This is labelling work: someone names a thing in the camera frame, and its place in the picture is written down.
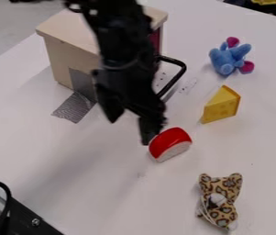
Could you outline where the black camera stand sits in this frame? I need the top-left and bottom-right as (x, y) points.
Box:
(0, 179), (66, 235)

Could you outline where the leopard print plush animal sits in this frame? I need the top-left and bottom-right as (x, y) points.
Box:
(194, 173), (245, 232)

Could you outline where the cabinet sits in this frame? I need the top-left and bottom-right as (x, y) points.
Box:
(34, 5), (170, 93)

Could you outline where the blue plush mouse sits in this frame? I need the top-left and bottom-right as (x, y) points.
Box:
(207, 36), (257, 77)

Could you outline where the red and white toy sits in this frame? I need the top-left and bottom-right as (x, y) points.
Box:
(147, 127), (194, 163)

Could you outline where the yellow toy cheese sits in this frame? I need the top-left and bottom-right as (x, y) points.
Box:
(200, 84), (242, 125)

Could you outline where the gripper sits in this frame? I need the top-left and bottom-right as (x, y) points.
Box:
(91, 57), (170, 147)

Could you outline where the grey tape strip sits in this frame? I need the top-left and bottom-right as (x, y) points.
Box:
(50, 67), (100, 125)

